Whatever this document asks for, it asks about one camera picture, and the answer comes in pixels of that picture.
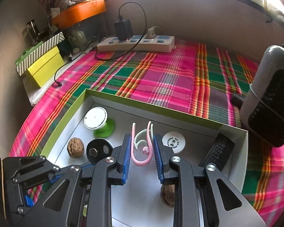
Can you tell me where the orange tray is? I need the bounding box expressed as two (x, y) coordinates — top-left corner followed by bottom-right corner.
(51, 0), (107, 29)

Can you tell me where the yellow box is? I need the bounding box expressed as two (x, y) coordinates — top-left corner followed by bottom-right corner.
(26, 46), (65, 88)

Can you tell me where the green white cardboard box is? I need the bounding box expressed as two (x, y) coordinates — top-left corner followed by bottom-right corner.
(39, 89), (249, 227)

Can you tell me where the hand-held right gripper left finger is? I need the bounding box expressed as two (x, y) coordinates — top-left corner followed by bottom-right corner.
(24, 134), (133, 227)

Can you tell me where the white round bottle cap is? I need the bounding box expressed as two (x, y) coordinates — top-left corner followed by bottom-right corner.
(162, 131), (186, 155)

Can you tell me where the plaid blanket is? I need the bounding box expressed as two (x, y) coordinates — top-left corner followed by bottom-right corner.
(8, 38), (284, 227)

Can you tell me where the black charger with cable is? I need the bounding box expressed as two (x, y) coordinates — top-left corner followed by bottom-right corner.
(54, 2), (147, 88)

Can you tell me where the beige plug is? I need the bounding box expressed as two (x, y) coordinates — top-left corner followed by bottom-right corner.
(145, 26), (158, 38)

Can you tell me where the black round disc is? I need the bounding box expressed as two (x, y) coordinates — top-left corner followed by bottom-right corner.
(86, 138), (113, 164)

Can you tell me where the pink clip with green inner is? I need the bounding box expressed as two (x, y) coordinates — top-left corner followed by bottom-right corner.
(131, 121), (155, 167)

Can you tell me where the black remote control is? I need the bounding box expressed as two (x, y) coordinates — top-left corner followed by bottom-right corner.
(198, 133), (235, 172)

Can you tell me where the greenish glass ornament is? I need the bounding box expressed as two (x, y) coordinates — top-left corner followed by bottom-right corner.
(69, 27), (89, 52)

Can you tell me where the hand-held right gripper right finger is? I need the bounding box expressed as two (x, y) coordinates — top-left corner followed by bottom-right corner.
(153, 134), (267, 227)

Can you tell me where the white power strip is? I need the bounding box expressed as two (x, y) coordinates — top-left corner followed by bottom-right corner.
(96, 34), (176, 53)

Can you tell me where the glass jar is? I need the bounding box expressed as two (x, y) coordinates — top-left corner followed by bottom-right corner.
(26, 20), (41, 43)

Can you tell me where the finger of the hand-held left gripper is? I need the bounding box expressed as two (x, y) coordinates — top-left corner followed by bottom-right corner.
(3, 173), (35, 215)
(2, 155), (62, 190)

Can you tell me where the large walnut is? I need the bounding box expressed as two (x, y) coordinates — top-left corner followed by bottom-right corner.
(160, 185), (176, 208)

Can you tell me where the striped box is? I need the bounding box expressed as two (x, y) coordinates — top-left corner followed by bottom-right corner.
(15, 32), (65, 76)

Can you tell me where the grey portable fan heater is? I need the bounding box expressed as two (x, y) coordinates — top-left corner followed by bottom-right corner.
(231, 44), (284, 148)

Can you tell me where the small walnut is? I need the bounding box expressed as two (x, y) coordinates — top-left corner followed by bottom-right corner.
(67, 138), (86, 158)

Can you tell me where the white round cup green base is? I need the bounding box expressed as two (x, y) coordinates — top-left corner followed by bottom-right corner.
(84, 107), (115, 138)

